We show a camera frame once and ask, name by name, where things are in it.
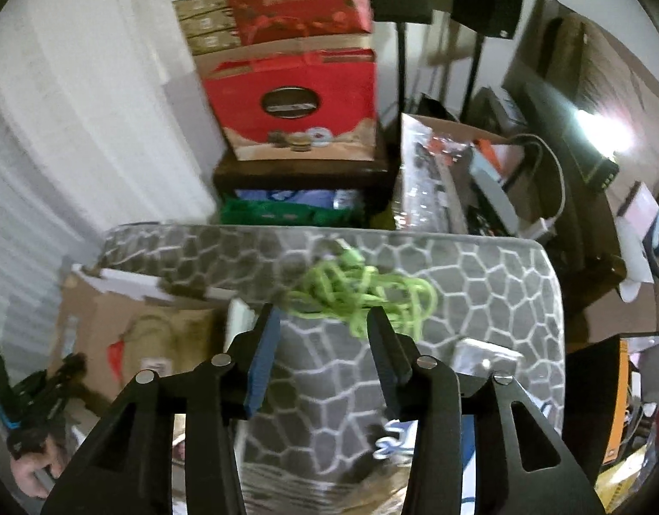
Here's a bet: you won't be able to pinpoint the cardboard box of clutter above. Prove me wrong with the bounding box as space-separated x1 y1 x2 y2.
399 112 529 237

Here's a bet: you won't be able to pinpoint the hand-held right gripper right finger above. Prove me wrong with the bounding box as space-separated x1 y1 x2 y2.
366 306 606 515

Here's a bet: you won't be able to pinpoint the black flat screen television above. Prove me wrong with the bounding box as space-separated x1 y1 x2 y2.
501 0 659 194

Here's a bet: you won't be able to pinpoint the dark wooden cabinet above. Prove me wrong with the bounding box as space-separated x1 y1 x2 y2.
523 172 657 349

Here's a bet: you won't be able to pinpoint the green rope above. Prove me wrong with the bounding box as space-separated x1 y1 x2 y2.
284 249 440 339

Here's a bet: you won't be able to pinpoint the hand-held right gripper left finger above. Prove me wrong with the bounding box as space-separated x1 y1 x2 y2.
40 303 282 515

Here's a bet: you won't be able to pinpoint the red gift bag oval label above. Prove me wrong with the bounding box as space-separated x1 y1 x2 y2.
193 35 378 163

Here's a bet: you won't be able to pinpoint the white curtain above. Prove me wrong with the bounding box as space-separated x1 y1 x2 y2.
0 0 220 344

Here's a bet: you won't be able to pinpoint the brown cardboard box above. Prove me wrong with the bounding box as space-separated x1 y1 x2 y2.
48 265 239 433

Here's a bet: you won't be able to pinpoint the white cable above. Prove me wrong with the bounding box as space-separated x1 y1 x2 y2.
509 134 569 226

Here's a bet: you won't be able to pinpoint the green bag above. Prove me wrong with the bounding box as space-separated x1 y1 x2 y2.
219 198 365 229

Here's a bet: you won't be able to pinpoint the grey pebble-pattern mat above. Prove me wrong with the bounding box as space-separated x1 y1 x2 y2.
101 222 566 515

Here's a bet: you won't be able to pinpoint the yellow bag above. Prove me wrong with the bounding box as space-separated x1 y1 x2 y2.
595 434 657 513

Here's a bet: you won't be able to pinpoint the grey flat box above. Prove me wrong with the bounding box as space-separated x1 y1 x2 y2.
469 164 523 234

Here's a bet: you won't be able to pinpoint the white paper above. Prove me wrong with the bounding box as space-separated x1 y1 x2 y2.
616 182 659 301

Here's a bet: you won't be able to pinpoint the white paper bag blue handles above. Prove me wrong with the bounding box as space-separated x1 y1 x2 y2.
373 415 478 515

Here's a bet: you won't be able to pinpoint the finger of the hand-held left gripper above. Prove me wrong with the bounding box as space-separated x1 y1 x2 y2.
40 353 90 406

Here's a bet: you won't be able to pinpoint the red gift box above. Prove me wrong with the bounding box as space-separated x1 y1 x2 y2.
219 0 373 46

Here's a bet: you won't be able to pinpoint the clear plastic packet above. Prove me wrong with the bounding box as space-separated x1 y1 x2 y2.
452 339 523 383

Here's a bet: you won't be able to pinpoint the gold-brown flat box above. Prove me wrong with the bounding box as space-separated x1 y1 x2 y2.
173 0 234 18
178 9 238 36
186 29 242 55

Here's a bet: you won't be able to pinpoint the orange box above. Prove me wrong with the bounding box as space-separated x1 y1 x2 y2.
603 338 631 467

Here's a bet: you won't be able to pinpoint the person's left hand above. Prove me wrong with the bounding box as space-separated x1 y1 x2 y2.
10 434 67 500

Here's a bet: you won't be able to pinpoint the white charger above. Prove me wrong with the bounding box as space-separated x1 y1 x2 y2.
523 217 558 239

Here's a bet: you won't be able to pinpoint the clear plastic bag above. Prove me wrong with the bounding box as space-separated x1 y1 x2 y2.
396 115 470 234

